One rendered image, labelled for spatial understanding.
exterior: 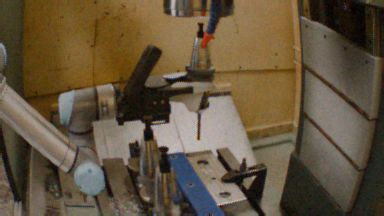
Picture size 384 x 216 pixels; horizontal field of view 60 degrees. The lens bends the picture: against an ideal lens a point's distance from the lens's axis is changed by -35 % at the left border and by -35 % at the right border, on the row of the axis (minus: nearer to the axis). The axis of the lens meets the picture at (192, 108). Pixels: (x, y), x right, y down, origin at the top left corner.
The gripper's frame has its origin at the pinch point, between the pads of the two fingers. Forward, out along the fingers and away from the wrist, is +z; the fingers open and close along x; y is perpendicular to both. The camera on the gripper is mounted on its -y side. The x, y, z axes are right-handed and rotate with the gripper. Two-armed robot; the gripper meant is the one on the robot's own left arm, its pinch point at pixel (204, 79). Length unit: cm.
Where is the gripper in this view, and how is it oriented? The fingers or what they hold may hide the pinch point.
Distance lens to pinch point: 105.6
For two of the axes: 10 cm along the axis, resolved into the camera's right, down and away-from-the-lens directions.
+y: 0.0, 9.3, 3.8
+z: 9.5, -1.2, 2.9
